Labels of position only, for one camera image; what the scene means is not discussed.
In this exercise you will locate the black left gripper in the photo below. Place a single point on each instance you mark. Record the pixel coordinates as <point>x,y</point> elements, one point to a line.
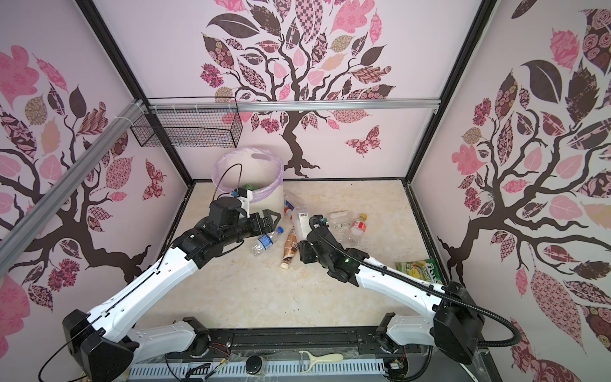
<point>270,226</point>

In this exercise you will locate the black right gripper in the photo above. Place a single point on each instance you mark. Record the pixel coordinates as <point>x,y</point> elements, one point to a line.
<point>305,251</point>

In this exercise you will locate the clear white label bottle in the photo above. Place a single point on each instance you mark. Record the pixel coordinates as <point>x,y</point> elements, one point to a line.
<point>301,220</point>

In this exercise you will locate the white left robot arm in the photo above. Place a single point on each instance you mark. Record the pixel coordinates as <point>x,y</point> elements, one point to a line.
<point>104,341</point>

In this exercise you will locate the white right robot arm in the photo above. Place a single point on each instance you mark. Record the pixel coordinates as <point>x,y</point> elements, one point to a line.
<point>446,318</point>

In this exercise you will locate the cream waste bin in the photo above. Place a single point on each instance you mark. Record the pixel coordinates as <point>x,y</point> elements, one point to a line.
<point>274,202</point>

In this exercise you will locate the purple bin liner bag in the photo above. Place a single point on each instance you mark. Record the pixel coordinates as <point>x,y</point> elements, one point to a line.
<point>249,165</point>

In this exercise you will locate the brown coffee bottle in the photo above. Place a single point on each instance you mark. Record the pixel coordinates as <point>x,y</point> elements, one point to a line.
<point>290,251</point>

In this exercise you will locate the blue label water bottle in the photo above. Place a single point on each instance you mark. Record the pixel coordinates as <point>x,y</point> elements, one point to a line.
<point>266,241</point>

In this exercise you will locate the red cap white bottle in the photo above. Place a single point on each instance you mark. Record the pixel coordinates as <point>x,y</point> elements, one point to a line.
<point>288,210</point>

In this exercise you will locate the blue cap clear bottle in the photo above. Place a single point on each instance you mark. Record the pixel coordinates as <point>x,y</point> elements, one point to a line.
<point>292,200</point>

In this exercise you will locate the crumpled clear bottle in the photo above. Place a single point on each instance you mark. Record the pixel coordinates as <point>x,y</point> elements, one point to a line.
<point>342,234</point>

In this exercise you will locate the clear green label bottle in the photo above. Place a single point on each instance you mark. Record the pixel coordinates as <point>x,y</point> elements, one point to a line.
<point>340,219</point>

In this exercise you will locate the yellow cap red label bottle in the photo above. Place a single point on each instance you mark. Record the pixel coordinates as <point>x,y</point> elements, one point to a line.
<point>358,229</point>

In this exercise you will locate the cream vegetable peeler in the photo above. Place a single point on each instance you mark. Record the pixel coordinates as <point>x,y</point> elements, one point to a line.
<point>307,360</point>

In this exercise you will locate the green yellow snack bag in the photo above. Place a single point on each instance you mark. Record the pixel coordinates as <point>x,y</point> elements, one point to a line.
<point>425,270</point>

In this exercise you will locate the black round knob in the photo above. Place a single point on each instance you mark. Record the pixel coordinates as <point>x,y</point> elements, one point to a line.
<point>254,365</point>

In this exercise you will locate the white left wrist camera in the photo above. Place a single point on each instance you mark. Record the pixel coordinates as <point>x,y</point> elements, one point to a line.
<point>244,196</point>

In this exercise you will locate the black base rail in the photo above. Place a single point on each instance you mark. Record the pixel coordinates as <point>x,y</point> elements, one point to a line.
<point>365,340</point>

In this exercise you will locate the black wire basket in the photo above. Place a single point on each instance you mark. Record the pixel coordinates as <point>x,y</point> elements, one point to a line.
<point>206,121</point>

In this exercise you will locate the aluminium frame bar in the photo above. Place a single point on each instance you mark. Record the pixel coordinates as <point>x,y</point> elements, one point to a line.
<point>20,237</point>

